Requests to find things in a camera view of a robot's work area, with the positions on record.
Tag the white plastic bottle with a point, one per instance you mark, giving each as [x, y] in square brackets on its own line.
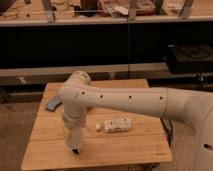
[114, 125]

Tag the wooden table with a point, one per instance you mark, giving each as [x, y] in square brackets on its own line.
[46, 150]

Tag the blue sponge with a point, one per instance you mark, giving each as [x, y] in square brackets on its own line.
[53, 104]

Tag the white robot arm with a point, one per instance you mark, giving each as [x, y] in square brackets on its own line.
[193, 108]

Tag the black box on shelf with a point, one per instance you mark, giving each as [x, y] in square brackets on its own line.
[184, 59]

